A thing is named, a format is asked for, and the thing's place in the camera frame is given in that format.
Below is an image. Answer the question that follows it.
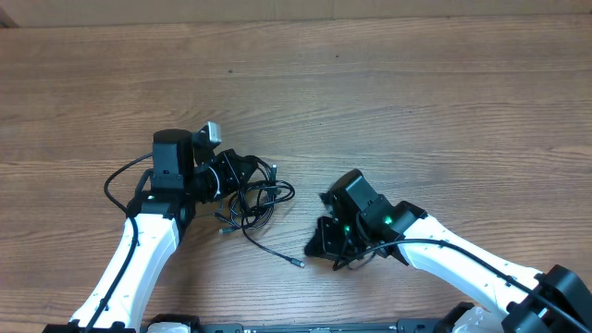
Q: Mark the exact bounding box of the black USB cable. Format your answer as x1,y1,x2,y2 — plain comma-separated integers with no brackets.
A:
213,155,306,269

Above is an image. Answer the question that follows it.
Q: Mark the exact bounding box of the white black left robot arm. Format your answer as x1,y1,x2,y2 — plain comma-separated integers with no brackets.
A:
45,123,257,332

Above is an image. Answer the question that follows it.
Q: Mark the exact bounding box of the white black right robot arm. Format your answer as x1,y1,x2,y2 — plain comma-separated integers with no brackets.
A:
304,169,591,333

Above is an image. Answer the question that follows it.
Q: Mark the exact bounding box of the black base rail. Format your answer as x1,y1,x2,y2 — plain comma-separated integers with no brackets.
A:
141,302,475,333

